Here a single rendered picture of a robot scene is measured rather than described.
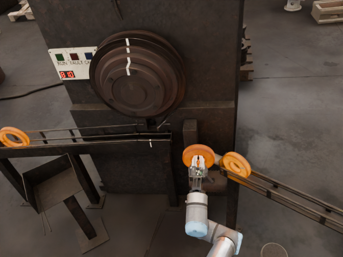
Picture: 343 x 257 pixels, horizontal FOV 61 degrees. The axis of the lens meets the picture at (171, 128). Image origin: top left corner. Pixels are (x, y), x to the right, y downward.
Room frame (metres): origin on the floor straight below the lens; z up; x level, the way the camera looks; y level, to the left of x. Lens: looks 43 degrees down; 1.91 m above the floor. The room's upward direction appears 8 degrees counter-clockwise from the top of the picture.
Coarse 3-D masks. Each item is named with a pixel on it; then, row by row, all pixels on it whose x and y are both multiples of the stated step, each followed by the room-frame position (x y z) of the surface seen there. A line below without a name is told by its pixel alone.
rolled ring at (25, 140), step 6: (0, 132) 1.40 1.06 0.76; (6, 132) 1.40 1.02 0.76; (12, 132) 1.39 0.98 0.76; (18, 132) 1.39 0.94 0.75; (0, 138) 1.41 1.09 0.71; (6, 138) 1.43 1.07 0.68; (24, 138) 1.38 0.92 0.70; (6, 144) 1.41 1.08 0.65; (12, 144) 1.41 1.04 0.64; (18, 144) 1.41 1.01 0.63; (24, 144) 1.38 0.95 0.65
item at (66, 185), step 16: (64, 160) 1.16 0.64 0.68; (32, 176) 1.09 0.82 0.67; (48, 176) 1.12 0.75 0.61; (64, 176) 1.11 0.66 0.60; (32, 192) 1.02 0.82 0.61; (48, 192) 1.02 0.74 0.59; (64, 192) 0.99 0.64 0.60; (48, 208) 0.91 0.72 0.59; (80, 208) 1.03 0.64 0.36; (80, 224) 1.01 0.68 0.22; (96, 224) 1.11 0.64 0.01; (80, 240) 1.01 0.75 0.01; (96, 240) 0.99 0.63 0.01
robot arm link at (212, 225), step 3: (210, 222) 0.64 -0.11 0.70; (213, 222) 0.64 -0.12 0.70; (210, 225) 0.62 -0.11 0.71; (213, 225) 0.62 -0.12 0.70; (210, 228) 0.60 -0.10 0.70; (213, 228) 0.60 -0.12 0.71; (207, 231) 0.60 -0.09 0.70; (210, 231) 0.59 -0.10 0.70; (207, 234) 0.59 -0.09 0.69; (210, 234) 0.58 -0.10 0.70; (198, 237) 0.60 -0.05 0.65; (201, 237) 0.59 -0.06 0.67; (204, 237) 0.58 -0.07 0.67; (207, 237) 0.58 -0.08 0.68; (210, 237) 0.58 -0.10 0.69; (207, 240) 0.57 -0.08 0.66; (210, 240) 0.57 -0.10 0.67
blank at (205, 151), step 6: (198, 144) 0.93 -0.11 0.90; (186, 150) 0.92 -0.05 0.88; (192, 150) 0.90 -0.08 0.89; (198, 150) 0.90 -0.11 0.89; (204, 150) 0.89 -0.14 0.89; (210, 150) 0.90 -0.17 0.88; (186, 156) 0.91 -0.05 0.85; (192, 156) 0.90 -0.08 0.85; (204, 156) 0.89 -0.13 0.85; (210, 156) 0.89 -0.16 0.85; (186, 162) 0.91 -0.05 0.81; (198, 162) 0.91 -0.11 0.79; (210, 162) 0.89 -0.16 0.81
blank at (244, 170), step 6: (228, 156) 0.94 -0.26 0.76; (234, 156) 0.92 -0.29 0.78; (240, 156) 0.92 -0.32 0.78; (228, 162) 0.94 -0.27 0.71; (234, 162) 0.91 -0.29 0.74; (240, 162) 0.89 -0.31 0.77; (246, 162) 0.89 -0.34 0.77; (228, 168) 0.94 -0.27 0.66; (234, 168) 0.93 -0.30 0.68; (240, 168) 0.88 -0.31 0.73; (246, 168) 0.86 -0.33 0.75; (240, 174) 0.88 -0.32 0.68; (246, 174) 0.86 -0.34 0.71
